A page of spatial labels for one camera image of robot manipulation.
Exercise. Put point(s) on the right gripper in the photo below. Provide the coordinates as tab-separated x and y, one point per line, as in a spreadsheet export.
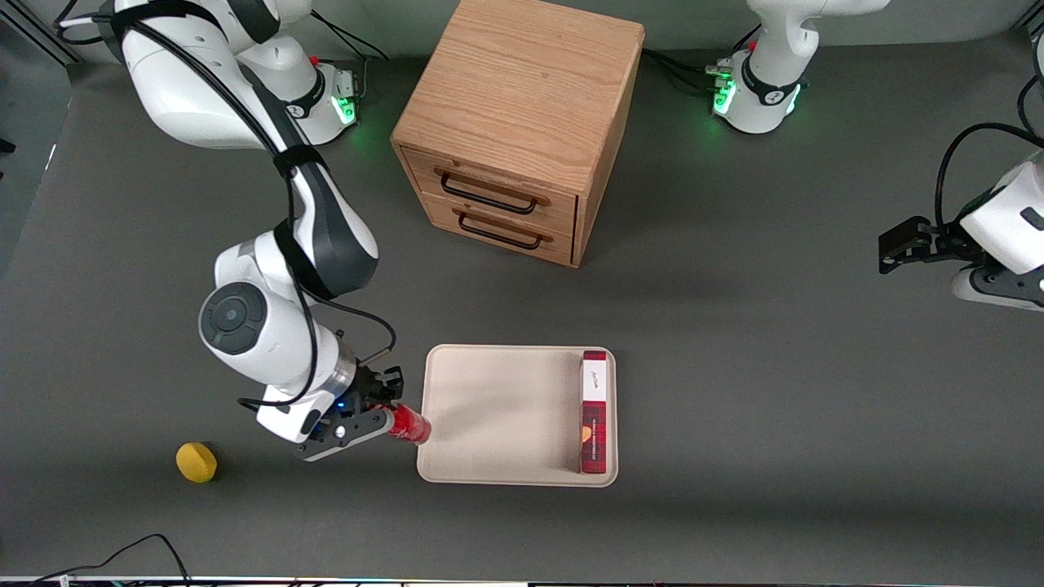
373	386

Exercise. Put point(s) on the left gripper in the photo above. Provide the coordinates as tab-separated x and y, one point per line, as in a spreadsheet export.
940	242

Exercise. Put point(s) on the red coke bottle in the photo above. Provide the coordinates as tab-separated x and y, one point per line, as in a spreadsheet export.
412	426

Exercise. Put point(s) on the beige rectangular tray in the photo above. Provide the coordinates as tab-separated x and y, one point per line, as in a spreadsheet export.
497	416

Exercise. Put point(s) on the yellow lemon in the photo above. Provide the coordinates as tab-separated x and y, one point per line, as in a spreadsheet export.
196	462

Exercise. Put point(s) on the wooden drawer with narrow front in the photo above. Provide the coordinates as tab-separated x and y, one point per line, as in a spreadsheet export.
497	232

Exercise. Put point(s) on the red plaid box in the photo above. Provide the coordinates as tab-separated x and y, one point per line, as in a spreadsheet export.
594	412

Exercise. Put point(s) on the wooden drawer with wide front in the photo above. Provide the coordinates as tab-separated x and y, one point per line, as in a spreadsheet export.
489	191

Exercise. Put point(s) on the wooden two-drawer cabinet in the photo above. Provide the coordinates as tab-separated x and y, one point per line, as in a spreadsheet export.
522	98

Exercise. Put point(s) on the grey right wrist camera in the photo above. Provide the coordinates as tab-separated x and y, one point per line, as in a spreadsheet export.
342	432

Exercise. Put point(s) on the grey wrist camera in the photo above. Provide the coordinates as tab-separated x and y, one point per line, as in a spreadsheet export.
991	289
342	432

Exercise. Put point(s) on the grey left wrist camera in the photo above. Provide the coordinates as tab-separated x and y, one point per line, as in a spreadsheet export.
991	289

